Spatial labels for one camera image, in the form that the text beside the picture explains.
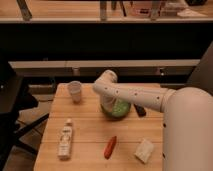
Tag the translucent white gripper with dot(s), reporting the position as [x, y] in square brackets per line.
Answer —
[107, 102]

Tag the green ceramic bowl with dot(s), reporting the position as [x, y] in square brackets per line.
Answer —
[120, 109]

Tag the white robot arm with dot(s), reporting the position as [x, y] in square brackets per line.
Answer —
[187, 120]

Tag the white plastic cup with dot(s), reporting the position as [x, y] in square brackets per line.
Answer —
[75, 90]

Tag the black rectangular remote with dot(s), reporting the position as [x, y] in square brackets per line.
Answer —
[140, 111]

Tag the white lotion bottle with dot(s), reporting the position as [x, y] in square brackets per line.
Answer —
[64, 148]

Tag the white sponge block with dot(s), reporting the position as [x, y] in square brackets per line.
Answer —
[144, 150]

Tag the black chair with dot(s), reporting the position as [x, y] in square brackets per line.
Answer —
[14, 96]

